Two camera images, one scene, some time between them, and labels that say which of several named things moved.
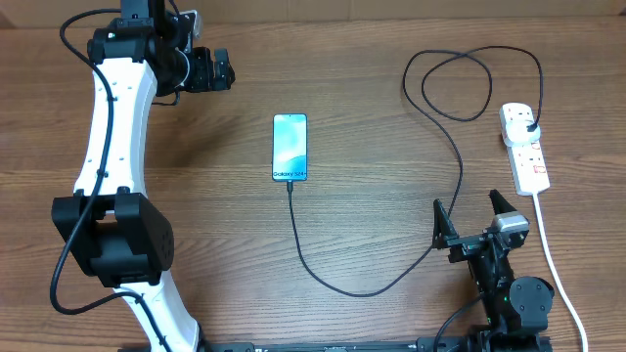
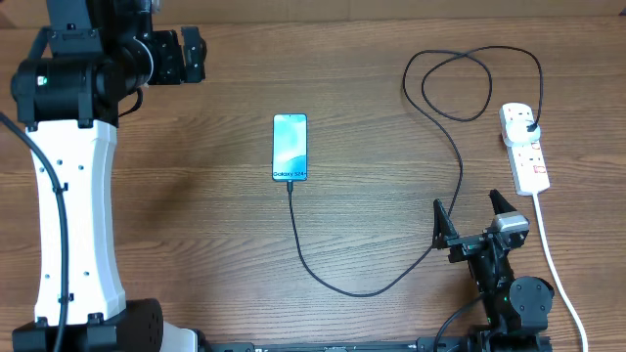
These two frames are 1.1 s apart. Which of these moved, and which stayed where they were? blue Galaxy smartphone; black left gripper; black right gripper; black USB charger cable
Moved: black left gripper
Stayed: black right gripper; black USB charger cable; blue Galaxy smartphone
